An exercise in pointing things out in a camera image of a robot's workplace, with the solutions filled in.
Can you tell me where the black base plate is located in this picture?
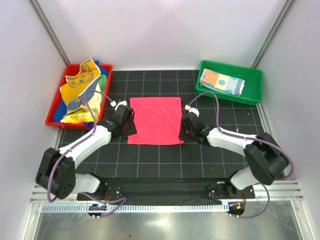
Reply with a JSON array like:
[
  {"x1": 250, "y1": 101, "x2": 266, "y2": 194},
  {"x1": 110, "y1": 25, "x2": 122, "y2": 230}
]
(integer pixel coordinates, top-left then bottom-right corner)
[{"x1": 73, "y1": 177, "x2": 255, "y2": 206}]

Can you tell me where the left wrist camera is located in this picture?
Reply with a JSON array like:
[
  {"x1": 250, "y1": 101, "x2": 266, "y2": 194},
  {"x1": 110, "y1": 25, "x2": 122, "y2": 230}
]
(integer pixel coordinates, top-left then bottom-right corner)
[{"x1": 110, "y1": 100, "x2": 128, "y2": 109}]

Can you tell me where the black grid mat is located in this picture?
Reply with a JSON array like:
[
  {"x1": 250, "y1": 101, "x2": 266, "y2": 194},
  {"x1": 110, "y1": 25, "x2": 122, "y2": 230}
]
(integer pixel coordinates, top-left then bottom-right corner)
[{"x1": 76, "y1": 70, "x2": 264, "y2": 178}]

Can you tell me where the green towel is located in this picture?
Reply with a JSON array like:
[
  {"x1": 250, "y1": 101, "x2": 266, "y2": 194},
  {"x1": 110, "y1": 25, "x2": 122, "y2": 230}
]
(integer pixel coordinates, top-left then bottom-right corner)
[{"x1": 96, "y1": 74, "x2": 108, "y2": 93}]

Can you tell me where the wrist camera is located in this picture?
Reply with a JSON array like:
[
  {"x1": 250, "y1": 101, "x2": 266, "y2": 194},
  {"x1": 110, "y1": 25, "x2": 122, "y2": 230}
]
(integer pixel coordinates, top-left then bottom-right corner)
[
  {"x1": 184, "y1": 104, "x2": 200, "y2": 117},
  {"x1": 110, "y1": 100, "x2": 128, "y2": 109}
]

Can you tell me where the yellow and blue towel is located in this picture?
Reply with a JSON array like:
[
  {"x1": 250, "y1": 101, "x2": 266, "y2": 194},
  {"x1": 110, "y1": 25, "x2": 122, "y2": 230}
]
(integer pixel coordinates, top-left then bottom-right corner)
[{"x1": 60, "y1": 58, "x2": 101, "y2": 115}]

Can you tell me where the aluminium frame rail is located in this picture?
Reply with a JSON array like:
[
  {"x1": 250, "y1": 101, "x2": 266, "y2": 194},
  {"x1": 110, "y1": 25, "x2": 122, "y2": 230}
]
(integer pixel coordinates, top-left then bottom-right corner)
[{"x1": 29, "y1": 180, "x2": 304, "y2": 204}]

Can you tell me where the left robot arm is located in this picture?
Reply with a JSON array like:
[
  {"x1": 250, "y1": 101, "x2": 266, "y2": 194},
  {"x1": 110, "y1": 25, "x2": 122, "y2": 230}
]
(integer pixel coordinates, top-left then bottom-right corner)
[{"x1": 35, "y1": 101, "x2": 137, "y2": 203}]

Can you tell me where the aluminium corner post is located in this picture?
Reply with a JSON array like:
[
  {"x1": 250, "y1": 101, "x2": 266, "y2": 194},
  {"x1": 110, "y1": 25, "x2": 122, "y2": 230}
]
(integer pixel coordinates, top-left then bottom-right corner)
[
  {"x1": 28, "y1": 0, "x2": 71, "y2": 66},
  {"x1": 251, "y1": 0, "x2": 297, "y2": 69}
]

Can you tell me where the cream towel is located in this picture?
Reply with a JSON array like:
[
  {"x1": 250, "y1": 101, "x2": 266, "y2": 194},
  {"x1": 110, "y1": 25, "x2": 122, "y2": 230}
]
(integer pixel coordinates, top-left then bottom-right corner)
[{"x1": 85, "y1": 84, "x2": 103, "y2": 121}]

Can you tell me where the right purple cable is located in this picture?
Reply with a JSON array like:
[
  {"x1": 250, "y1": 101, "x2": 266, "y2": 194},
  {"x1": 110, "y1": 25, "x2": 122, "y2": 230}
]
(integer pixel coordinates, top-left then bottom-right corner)
[{"x1": 187, "y1": 91, "x2": 294, "y2": 220}]

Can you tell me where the right aluminium corner post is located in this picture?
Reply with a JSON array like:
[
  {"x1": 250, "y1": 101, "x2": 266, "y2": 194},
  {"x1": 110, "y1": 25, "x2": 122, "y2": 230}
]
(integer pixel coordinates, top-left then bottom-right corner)
[{"x1": 251, "y1": 0, "x2": 297, "y2": 69}]

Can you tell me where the slotted cable duct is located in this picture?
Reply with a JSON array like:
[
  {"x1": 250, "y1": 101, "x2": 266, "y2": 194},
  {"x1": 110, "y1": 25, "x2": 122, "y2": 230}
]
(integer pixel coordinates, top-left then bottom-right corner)
[{"x1": 41, "y1": 202, "x2": 229, "y2": 214}]

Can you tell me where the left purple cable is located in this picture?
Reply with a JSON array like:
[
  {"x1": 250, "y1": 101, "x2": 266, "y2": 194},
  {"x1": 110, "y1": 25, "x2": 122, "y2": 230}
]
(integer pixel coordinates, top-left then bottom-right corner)
[{"x1": 47, "y1": 90, "x2": 127, "y2": 220}]

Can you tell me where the green plastic bin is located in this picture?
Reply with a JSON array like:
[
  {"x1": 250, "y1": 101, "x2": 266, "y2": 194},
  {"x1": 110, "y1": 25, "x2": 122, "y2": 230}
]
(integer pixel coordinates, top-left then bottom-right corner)
[{"x1": 195, "y1": 60, "x2": 263, "y2": 106}]

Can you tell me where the purple cable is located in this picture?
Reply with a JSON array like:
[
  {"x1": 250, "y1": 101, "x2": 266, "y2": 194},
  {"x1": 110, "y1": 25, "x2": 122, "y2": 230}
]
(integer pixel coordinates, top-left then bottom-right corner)
[
  {"x1": 47, "y1": 90, "x2": 127, "y2": 220},
  {"x1": 187, "y1": 91, "x2": 294, "y2": 220}
]

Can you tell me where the left aluminium corner post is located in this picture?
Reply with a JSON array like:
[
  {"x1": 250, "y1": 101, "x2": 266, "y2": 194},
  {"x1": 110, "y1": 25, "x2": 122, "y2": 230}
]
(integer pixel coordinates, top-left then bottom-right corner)
[{"x1": 28, "y1": 0, "x2": 71, "y2": 66}]

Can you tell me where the polka dot striped towel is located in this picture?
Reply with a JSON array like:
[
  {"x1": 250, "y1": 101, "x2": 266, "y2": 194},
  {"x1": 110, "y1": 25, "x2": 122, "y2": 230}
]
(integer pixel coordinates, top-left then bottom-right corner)
[{"x1": 199, "y1": 68, "x2": 245, "y2": 96}]

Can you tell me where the red plastic bin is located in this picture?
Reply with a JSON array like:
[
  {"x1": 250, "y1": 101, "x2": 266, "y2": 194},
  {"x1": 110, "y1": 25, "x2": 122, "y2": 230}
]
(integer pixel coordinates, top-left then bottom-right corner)
[{"x1": 45, "y1": 64, "x2": 113, "y2": 130}]

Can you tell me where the pink towel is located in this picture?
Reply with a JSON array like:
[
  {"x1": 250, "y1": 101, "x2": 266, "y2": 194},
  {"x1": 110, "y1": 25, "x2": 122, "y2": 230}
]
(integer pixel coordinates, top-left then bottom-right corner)
[{"x1": 127, "y1": 97, "x2": 184, "y2": 146}]

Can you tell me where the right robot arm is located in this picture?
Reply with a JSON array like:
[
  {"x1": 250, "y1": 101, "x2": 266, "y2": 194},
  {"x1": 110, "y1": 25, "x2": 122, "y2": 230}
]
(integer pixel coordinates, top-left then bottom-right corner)
[{"x1": 179, "y1": 111, "x2": 290, "y2": 198}]

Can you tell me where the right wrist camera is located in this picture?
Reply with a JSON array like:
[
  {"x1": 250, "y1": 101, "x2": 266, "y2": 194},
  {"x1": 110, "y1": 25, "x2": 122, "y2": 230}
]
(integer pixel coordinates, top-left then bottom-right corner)
[{"x1": 184, "y1": 104, "x2": 200, "y2": 117}]

